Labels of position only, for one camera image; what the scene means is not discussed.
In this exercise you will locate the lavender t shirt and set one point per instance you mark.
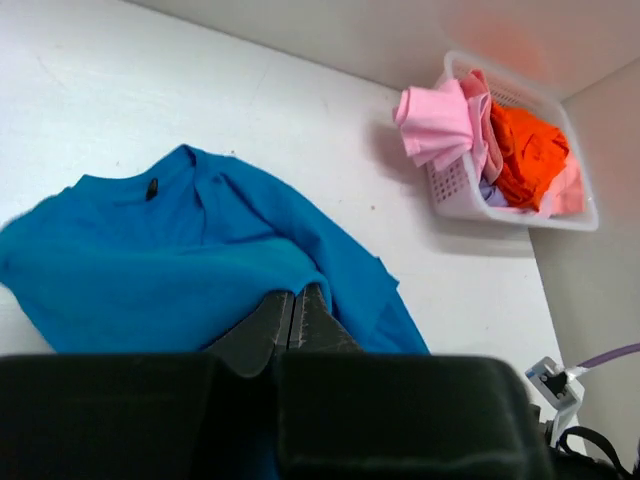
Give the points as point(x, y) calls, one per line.
point(492, 195)

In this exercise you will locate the blue t shirt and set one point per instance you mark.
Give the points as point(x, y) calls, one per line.
point(171, 259)

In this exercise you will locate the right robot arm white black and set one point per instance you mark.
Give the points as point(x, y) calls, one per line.
point(561, 461)

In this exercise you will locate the orange t shirt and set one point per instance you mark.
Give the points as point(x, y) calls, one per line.
point(534, 152)

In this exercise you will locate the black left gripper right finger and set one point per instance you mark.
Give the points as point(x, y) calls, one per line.
point(314, 329)

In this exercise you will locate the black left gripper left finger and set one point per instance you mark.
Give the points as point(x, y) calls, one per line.
point(249, 347)

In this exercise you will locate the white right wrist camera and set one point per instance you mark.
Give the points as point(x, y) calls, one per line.
point(562, 392)

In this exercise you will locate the white plastic laundry basket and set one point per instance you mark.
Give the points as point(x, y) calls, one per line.
point(455, 191)

